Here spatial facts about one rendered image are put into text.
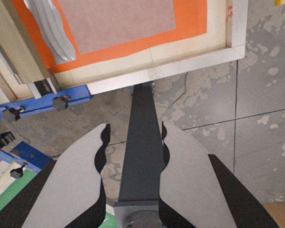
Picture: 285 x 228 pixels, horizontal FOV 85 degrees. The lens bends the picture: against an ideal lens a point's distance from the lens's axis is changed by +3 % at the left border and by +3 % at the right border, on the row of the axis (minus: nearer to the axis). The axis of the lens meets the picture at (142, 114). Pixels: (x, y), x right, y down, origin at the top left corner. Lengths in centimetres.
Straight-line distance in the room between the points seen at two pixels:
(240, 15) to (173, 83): 109
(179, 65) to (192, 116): 129
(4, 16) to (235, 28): 56
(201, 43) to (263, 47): 131
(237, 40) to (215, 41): 6
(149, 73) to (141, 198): 38
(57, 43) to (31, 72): 12
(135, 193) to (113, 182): 183
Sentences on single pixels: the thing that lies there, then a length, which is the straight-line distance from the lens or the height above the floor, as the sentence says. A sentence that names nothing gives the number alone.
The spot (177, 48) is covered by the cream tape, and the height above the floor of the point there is 96.
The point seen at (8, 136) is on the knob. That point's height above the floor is 102.
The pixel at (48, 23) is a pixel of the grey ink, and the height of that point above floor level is 96.
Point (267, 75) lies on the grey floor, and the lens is 192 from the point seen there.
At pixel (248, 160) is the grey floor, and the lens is 245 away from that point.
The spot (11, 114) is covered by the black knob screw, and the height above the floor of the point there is 106.
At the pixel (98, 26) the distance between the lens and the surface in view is 53.
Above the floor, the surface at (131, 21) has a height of 96.
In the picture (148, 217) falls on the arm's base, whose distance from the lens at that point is 51.
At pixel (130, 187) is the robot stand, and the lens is 55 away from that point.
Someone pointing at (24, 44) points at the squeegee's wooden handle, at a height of 106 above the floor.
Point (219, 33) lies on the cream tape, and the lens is 56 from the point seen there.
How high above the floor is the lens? 147
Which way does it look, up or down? 63 degrees down
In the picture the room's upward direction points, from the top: 179 degrees clockwise
